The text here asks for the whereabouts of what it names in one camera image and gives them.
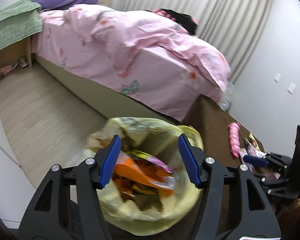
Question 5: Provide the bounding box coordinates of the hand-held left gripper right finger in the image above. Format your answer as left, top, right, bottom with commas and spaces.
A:
177, 134, 282, 240

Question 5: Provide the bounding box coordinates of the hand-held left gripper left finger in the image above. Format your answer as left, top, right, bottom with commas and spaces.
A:
17, 134, 122, 240

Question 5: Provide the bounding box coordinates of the orange plastic wrapper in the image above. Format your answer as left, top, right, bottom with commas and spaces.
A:
114, 154, 173, 195

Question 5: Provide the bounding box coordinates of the white shoe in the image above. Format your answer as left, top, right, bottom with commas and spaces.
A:
11, 58, 28, 68

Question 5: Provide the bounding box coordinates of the brown tablecloth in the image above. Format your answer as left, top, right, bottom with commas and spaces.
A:
107, 96, 300, 240

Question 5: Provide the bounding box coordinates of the pink floral duvet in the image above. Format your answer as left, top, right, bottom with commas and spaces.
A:
64, 4, 232, 93

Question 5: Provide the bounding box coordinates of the white plastic bag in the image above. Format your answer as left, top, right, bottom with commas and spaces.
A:
219, 81, 237, 112

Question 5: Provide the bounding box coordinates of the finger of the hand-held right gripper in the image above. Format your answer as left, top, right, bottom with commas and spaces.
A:
242, 152, 293, 172
258, 171, 292, 188

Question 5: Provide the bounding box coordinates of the pink caterpillar toy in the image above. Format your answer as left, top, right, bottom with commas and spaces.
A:
227, 122, 241, 158

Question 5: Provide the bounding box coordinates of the trash bin with yellow bag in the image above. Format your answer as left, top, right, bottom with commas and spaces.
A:
65, 116, 204, 230

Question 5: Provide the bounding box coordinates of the striped beige curtain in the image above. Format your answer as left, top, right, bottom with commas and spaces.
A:
121, 0, 274, 85

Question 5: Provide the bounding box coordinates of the wooden nightstand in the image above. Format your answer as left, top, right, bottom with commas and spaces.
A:
0, 35, 33, 85

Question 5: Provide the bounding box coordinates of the green checked cloth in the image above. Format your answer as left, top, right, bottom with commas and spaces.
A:
0, 0, 43, 57

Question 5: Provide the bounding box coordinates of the black pink garment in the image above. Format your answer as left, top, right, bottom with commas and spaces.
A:
145, 8, 200, 34

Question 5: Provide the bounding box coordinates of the pink yellow snack bag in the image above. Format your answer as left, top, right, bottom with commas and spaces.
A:
240, 132, 267, 162

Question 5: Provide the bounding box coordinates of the pink slipper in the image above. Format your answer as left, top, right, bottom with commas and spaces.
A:
0, 65, 13, 77

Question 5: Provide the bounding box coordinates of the bed with pink floral sheet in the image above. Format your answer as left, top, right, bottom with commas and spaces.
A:
31, 4, 232, 123

